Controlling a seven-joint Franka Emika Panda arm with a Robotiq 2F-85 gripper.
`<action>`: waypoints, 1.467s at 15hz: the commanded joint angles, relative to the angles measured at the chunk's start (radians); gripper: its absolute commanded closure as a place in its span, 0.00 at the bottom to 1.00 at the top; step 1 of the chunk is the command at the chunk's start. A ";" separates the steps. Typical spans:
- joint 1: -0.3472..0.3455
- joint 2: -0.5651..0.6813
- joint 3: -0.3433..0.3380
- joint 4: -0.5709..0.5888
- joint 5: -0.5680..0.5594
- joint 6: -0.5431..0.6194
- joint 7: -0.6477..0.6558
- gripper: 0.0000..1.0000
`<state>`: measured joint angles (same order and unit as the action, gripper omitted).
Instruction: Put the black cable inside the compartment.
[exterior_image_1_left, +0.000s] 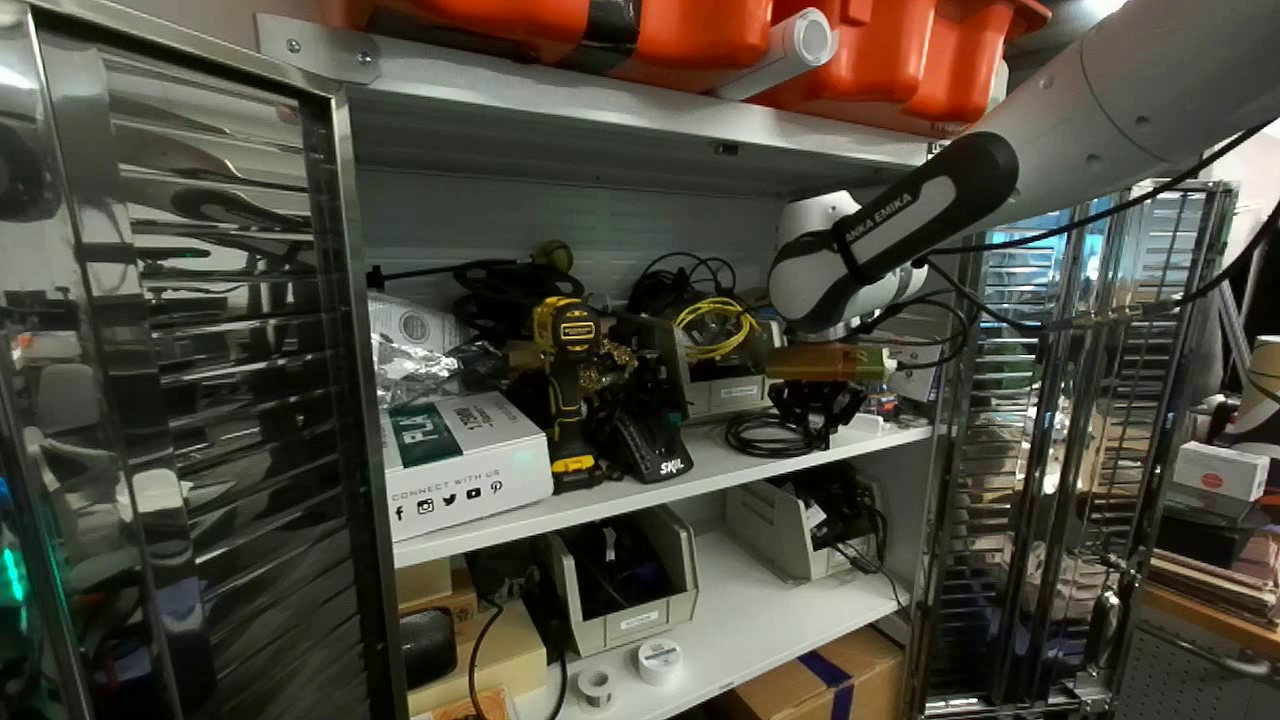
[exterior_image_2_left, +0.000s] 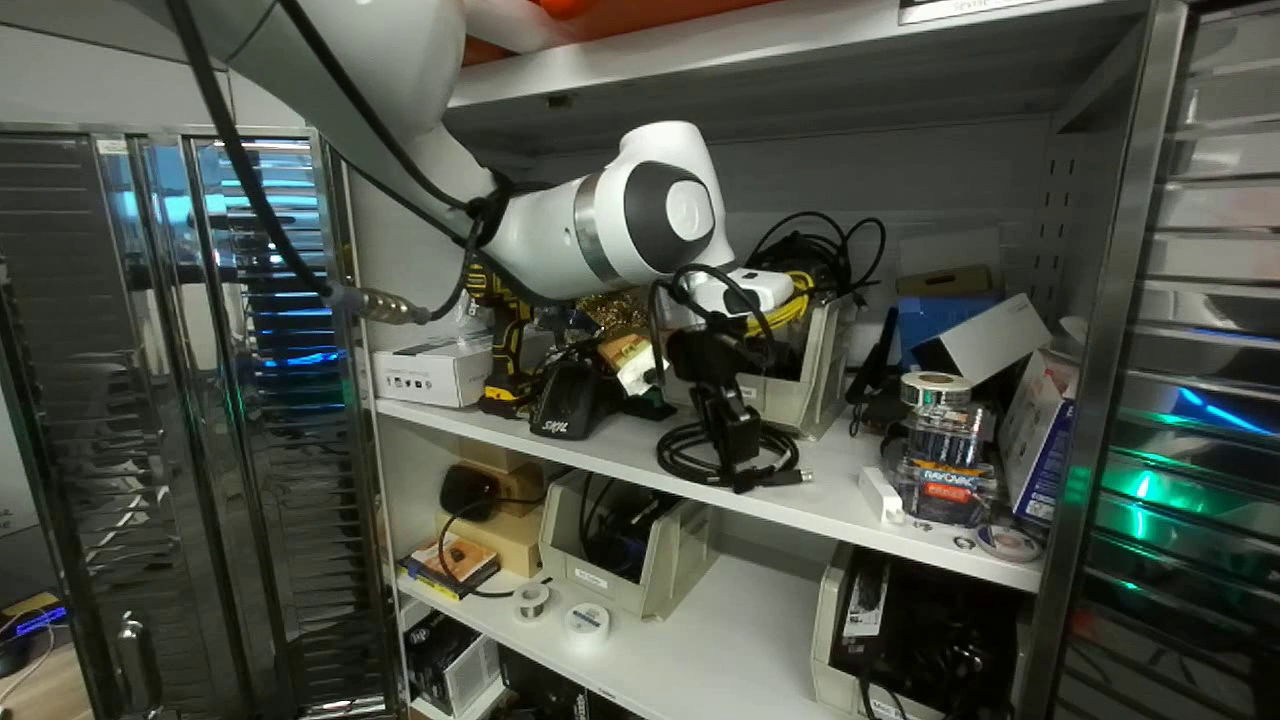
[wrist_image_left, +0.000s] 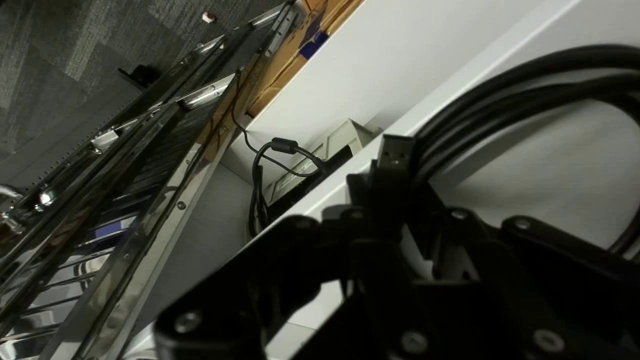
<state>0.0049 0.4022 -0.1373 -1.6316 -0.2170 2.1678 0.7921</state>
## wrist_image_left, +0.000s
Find white shelf cabinet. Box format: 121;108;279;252
126;0;640;360

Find black cable with USB plug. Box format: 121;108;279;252
372;42;640;262

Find thin black cable with ferrite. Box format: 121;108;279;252
232;116;330;240

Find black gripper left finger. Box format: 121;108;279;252
153;169;405;360

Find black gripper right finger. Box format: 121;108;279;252
405;186;640;315

